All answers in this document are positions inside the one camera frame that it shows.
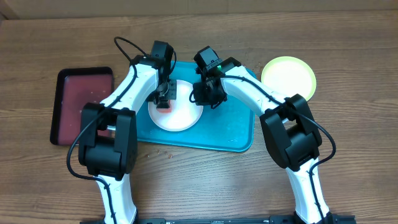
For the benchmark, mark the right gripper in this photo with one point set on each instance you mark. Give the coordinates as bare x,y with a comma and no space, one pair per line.
204,101

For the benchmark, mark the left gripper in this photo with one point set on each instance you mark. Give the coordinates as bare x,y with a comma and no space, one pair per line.
170,94

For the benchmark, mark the red sponge with dark scourer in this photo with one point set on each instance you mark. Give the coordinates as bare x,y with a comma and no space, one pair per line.
163,109

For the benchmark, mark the white plate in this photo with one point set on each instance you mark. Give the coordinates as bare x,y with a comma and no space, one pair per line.
184,113

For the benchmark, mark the green plate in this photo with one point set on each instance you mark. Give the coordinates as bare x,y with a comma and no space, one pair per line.
290,76

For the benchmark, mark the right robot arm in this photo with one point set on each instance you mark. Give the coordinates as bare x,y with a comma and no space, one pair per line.
291,135

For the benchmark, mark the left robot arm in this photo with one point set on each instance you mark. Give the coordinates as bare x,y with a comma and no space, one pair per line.
107,142

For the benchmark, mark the teal plastic tray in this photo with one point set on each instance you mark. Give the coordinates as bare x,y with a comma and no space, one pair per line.
229,127

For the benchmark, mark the black red-lined tray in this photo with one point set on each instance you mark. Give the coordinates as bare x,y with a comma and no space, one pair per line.
75,88

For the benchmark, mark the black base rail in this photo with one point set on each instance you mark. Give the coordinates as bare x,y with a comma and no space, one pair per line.
274,219

